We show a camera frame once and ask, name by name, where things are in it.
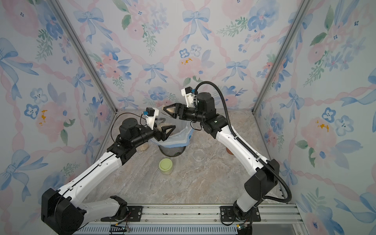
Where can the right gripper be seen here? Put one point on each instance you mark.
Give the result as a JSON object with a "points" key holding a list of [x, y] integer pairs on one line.
{"points": [[184, 115]]}

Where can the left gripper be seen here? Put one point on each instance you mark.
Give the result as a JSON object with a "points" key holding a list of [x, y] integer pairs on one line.
{"points": [[163, 136]]}

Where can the glass jar with rice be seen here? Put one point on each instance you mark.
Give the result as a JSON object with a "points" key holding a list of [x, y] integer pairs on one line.
{"points": [[199, 155]]}

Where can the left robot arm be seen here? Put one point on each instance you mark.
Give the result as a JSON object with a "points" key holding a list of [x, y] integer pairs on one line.
{"points": [[64, 211]]}

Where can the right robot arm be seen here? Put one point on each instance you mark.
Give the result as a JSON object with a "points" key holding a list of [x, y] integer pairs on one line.
{"points": [[262, 171]]}

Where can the white trash bag liner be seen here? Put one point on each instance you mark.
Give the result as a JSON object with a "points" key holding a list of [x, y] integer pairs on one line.
{"points": [[180, 137]]}

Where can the black mesh trash bin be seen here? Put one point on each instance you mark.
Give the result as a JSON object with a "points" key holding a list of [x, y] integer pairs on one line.
{"points": [[173, 151]]}

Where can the left red lid jar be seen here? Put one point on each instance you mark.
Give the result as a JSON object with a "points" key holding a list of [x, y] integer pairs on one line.
{"points": [[143, 147]]}

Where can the green lid jar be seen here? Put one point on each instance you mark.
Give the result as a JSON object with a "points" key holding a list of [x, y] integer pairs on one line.
{"points": [[166, 166]]}

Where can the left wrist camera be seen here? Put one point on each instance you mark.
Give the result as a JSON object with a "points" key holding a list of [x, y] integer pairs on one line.
{"points": [[150, 116]]}

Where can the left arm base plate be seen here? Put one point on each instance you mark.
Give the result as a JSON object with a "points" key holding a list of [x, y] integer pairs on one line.
{"points": [[130, 214]]}

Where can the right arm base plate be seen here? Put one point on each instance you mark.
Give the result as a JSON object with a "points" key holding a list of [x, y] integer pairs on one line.
{"points": [[235, 214]]}

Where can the aluminium front rail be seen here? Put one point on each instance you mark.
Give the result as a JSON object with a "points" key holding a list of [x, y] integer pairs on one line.
{"points": [[201, 219]]}

